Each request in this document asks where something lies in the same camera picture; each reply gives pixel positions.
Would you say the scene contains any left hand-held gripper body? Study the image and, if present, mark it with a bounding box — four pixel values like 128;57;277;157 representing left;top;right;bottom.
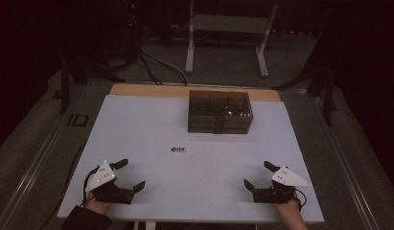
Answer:
84;160;135;205

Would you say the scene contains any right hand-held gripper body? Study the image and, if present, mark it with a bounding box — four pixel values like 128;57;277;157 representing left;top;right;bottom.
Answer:
252;166;313;204

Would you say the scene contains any smoky transparent drawer box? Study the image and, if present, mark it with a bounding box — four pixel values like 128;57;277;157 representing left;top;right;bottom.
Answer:
187;89;255;135

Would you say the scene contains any person's left hand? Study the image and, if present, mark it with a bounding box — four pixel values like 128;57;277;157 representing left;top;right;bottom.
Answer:
83;192;115;215

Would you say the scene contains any person's right hand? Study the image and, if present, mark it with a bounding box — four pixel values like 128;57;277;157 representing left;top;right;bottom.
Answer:
273;197;303;219

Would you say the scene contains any black tripod stand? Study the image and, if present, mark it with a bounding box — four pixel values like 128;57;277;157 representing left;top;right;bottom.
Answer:
270;32;340;127

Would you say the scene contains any white metal stand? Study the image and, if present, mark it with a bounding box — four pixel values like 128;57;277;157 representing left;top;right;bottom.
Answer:
184;0;279;79

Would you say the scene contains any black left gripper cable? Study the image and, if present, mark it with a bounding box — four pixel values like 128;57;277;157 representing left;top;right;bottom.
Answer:
81;167;102;208

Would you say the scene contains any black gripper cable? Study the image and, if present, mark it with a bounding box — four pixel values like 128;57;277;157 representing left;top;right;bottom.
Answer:
81;167;102;208
293;187;309;212

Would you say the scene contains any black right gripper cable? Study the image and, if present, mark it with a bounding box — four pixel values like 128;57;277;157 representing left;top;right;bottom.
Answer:
293;187;309;212

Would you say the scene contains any metal floor rail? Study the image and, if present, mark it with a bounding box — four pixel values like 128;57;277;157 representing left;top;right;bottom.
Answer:
0;109;76;230
311;95;382;230

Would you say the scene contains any black floor cable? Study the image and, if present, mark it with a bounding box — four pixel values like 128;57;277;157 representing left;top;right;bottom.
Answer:
136;47;164;86

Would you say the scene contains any white floor cable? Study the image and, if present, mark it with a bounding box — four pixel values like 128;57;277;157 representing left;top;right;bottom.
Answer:
139;44;192;86

